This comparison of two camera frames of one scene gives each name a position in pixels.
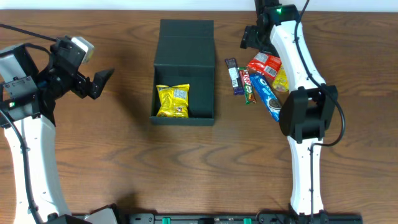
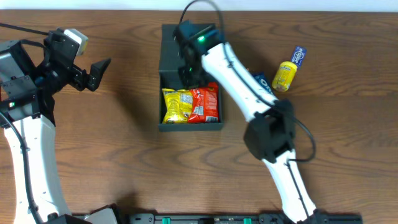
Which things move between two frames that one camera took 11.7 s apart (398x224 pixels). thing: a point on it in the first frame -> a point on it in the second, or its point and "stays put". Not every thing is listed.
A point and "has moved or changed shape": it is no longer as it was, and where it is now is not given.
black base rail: x=237 y=218 stays put
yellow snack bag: x=173 y=101 has moved or changed shape
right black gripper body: x=249 y=38 -> x=189 y=73
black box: x=185 y=55 has moved or changed shape
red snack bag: x=265 y=65 -> x=204 y=104
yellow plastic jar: x=281 y=81 stays put
